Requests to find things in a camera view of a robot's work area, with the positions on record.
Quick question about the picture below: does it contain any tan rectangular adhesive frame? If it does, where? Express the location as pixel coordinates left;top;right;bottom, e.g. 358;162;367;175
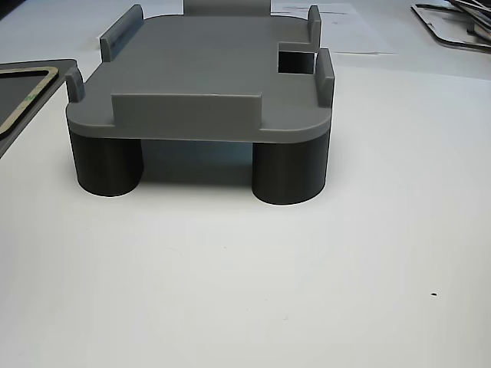
0;66;59;140

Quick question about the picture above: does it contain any grey holder with black legs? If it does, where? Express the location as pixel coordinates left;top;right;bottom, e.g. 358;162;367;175
64;0;335;207

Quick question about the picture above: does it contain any white paper sheet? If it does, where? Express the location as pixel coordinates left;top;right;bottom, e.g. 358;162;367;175
270;0;400;55

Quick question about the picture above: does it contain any stack of spare frames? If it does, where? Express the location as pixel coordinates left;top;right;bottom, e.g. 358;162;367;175
450;0;491;39

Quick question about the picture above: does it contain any dark-edged spare frame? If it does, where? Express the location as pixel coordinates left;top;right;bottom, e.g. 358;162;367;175
410;2;491;53

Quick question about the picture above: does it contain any grey textured base plate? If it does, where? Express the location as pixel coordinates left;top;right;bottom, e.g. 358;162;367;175
0;57;78;159

